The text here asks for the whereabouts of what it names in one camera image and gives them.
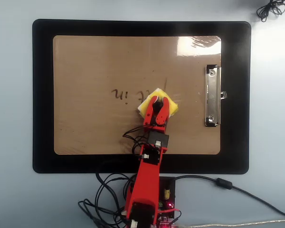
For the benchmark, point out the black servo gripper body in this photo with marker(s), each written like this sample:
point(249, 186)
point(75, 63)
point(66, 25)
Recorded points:
point(158, 137)

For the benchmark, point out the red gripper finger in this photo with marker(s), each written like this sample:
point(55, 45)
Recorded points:
point(164, 114)
point(149, 114)

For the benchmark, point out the yellow sponge with black knob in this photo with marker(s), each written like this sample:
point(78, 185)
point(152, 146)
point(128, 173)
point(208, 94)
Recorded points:
point(173, 108)

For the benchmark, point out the red robot arm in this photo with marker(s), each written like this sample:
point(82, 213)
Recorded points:
point(147, 183)

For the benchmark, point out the black controller board box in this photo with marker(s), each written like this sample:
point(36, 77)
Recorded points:
point(167, 190)

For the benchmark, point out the brown clipboard board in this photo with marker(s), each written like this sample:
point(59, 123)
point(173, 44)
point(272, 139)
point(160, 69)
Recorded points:
point(109, 59)

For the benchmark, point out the red circuit board with led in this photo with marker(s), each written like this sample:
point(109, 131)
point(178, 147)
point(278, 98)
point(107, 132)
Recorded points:
point(166, 225)

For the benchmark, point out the silver metal clipboard clip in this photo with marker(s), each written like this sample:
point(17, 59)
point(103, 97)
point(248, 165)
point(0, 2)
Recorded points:
point(212, 95)

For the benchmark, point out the black rectangular desk mat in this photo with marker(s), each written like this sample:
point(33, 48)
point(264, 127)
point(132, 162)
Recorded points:
point(42, 95)

